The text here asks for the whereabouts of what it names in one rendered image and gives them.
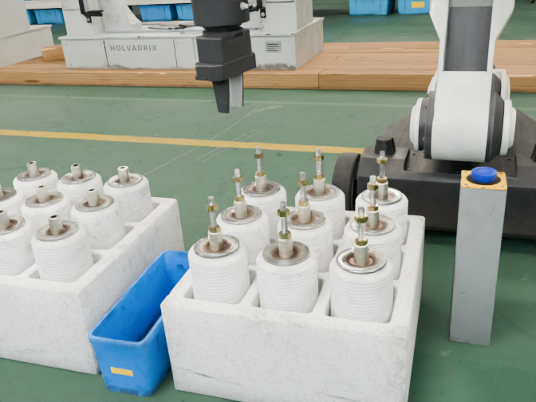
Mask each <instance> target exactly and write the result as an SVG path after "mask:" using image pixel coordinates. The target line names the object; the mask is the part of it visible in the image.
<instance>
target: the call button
mask: <svg viewBox="0 0 536 402"><path fill-rule="evenodd" d="M471 176H473V177H474V180H475V181H478V182H482V183H489V182H492V181H493V180H494V178H496V177H497V171H496V170H495V169H494V168H491V167H475V168H473V169H472V170H471Z"/></svg>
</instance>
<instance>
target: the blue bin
mask: <svg viewBox="0 0 536 402"><path fill-rule="evenodd" d="M189 269H190V266H189V260H188V251H180V250H165V251H163V252H161V253H160V254H159V256H158V257H157V258H156V259H155V260H154V261H153V262H152V264H151V265H150V266H149V267H148V268H147V269H146V270H145V271H144V272H143V273H142V274H141V275H140V276H139V277H138V278H137V279H136V281H135V282H134V283H133V284H132V285H131V286H130V287H129V288H128V290H127V291H126V292H125V293H124V294H123V295H122V296H121V298H120V299H119V300H118V301H117V302H116V303H115V304H114V306H113V307H112V308H111V309H110V310H109V311H108V312H107V313H106V314H105V315H104V316H103V317H102V318H101V319H100V320H99V322H98V323H97V324H96V325H95V326H94V327H93V328H92V329H91V331H90V332H89V334H88V337H89V342H90V343H91V344H92V345H93V348H94V350H95V353H96V355H97V360H98V363H99V366H100V370H101V372H102V376H103V378H104V382H105V385H106V388H107V389H108V390H109V391H113V392H122V393H126V394H131V395H136V396H144V397H150V396H153V395H154V394H155V393H156V391H157V390H158V388H159V386H160V385H161V384H162V382H163V381H164V379H165V377H166V375H167V374H168V373H169V371H170V370H171V362H170V357H169V352H168V343H167V339H166V334H165V329H164V321H163V317H162V312H161V307H160V305H161V303H162V302H163V301H164V299H165V298H166V297H167V296H168V295H169V294H170V293H171V291H172V290H173V289H174V287H175V286H176V285H177V283H178V282H179V281H180V279H181V278H182V277H183V276H184V275H185V274H186V273H187V271H188V270H189Z"/></svg>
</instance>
